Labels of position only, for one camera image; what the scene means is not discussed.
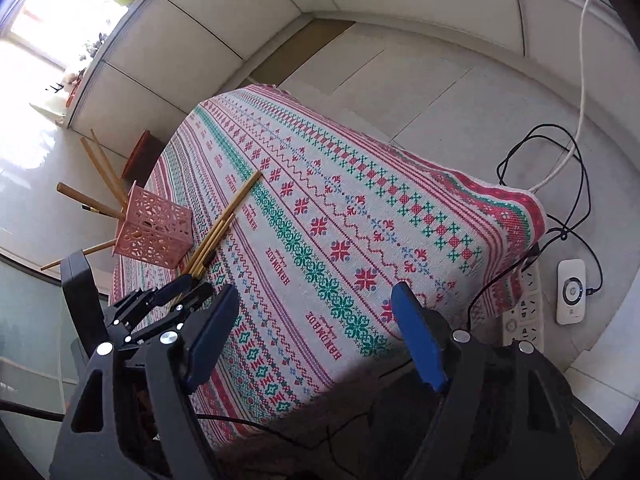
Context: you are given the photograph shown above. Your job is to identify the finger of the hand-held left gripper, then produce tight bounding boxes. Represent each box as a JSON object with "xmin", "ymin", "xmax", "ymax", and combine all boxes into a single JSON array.
[
  {"xmin": 111, "ymin": 275, "xmax": 201, "ymax": 332},
  {"xmin": 127, "ymin": 281, "xmax": 216, "ymax": 347}
]

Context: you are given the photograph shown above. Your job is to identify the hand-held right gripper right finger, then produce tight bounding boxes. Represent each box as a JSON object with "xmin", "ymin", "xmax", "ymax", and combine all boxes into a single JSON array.
[{"xmin": 390, "ymin": 282, "xmax": 583, "ymax": 480}]

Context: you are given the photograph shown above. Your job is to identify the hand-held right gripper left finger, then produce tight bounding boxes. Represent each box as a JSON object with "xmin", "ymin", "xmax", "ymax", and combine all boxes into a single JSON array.
[{"xmin": 50, "ymin": 282, "xmax": 241, "ymax": 480}]

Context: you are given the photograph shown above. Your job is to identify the pink perforated plastic basket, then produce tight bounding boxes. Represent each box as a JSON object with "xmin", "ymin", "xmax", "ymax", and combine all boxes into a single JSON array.
[{"xmin": 114, "ymin": 180, "xmax": 194, "ymax": 267}]

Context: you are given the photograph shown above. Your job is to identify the dark wooden chopstick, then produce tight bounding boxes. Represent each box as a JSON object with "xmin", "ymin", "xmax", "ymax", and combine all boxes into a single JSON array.
[{"xmin": 81, "ymin": 203, "xmax": 120, "ymax": 220}]

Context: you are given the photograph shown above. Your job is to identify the long wooden chopstick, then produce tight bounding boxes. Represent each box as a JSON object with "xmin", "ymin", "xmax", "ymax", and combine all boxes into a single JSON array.
[{"xmin": 184, "ymin": 170, "xmax": 264, "ymax": 279}]

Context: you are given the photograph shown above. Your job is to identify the frosted glass sliding door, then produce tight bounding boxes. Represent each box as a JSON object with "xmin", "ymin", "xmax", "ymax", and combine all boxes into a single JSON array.
[{"xmin": 0, "ymin": 250, "xmax": 111, "ymax": 411}]

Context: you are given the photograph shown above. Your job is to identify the person's dark trouser leg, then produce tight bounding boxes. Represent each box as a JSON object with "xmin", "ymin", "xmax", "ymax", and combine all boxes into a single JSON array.
[{"xmin": 280, "ymin": 360, "xmax": 448, "ymax": 480}]

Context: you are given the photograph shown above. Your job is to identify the white power strip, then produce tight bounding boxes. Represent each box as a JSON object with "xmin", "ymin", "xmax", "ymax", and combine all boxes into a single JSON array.
[{"xmin": 502, "ymin": 260, "xmax": 544, "ymax": 346}]

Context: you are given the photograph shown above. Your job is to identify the red trash bin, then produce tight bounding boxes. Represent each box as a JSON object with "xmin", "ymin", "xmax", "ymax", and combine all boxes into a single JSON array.
[{"xmin": 121, "ymin": 129, "xmax": 166, "ymax": 186}]

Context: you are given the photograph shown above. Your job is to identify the patterned red green tablecloth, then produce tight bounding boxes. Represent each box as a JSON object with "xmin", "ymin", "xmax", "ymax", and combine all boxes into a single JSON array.
[{"xmin": 107, "ymin": 84, "xmax": 548, "ymax": 453}]

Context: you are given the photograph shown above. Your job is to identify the white flat electronic device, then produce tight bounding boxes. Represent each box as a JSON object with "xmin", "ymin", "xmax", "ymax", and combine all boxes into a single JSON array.
[{"xmin": 556, "ymin": 259, "xmax": 589, "ymax": 325}]

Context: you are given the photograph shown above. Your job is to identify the white kitchen countertop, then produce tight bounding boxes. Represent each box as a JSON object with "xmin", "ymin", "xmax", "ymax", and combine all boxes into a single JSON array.
[{"xmin": 60, "ymin": 0, "xmax": 196, "ymax": 128}]

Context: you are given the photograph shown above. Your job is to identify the brown floor mat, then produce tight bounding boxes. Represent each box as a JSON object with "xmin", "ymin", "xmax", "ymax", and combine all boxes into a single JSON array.
[{"xmin": 247, "ymin": 17, "xmax": 357, "ymax": 90}]

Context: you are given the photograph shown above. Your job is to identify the white kitchen cabinets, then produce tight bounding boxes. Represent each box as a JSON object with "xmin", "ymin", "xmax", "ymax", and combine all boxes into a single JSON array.
[{"xmin": 65, "ymin": 0, "xmax": 640, "ymax": 133}]

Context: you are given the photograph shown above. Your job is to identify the bright kitchen window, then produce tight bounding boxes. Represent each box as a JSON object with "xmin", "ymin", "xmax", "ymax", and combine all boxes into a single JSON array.
[{"xmin": 0, "ymin": 0, "xmax": 131, "ymax": 61}]

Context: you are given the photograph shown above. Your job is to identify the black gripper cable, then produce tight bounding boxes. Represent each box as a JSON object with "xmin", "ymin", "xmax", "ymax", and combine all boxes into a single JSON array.
[{"xmin": 0, "ymin": 399, "xmax": 67, "ymax": 422}]

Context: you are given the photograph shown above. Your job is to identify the black floor cable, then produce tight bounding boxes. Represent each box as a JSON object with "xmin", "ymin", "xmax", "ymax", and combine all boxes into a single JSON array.
[{"xmin": 467, "ymin": 124, "xmax": 604, "ymax": 323}]

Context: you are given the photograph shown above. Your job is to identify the white power cable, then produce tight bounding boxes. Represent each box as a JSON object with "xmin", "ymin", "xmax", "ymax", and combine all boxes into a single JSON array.
[{"xmin": 527, "ymin": 0, "xmax": 597, "ymax": 196}]

